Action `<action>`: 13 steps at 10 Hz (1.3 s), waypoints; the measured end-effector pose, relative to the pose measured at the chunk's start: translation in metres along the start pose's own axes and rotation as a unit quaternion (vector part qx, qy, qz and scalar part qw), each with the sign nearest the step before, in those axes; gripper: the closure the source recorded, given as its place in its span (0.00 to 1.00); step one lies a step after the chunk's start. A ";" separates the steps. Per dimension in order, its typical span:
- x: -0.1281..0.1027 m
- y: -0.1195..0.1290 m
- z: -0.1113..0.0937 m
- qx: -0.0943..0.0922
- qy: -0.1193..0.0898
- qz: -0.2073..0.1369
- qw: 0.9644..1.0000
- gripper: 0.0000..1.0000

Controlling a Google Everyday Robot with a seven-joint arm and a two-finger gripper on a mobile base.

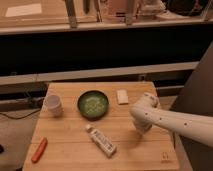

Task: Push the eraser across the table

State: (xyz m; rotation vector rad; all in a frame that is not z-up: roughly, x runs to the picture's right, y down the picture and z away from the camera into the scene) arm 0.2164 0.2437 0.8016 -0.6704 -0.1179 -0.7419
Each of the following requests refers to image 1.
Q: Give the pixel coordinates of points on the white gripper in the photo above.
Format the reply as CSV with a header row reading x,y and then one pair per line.
x,y
142,127

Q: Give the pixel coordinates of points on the dark robot base panel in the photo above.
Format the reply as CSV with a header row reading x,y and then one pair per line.
x,y
197,98

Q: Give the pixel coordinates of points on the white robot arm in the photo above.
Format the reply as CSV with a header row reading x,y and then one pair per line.
x,y
145,113

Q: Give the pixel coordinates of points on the white rectangular eraser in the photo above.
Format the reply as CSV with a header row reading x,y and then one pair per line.
x,y
122,97

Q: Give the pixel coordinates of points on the white tube with label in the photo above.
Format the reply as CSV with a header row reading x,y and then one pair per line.
x,y
101,141

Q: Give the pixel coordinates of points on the green round bowl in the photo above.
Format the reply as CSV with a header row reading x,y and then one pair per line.
x,y
93,104

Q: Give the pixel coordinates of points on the white paper cup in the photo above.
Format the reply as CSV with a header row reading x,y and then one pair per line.
x,y
54,105

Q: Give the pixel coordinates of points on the grey metal rail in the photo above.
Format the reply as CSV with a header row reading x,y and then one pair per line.
x,y
46,77

